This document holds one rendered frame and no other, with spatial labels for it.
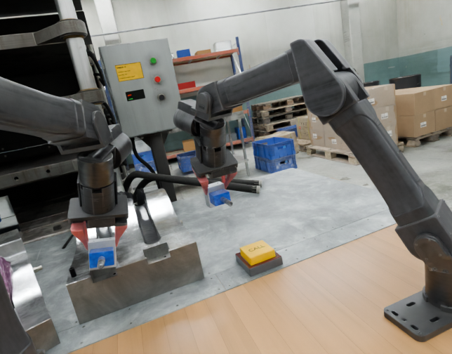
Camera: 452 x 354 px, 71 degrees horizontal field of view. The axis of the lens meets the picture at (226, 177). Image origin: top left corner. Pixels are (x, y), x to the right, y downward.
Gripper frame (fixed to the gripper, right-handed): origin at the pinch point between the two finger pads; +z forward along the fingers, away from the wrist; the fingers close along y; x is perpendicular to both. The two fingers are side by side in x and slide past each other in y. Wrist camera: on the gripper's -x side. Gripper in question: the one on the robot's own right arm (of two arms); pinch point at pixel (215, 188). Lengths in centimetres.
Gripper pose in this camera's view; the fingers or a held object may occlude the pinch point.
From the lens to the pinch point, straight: 81.7
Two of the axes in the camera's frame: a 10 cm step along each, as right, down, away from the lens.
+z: 0.0, 7.6, 6.5
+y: -9.2, 2.6, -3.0
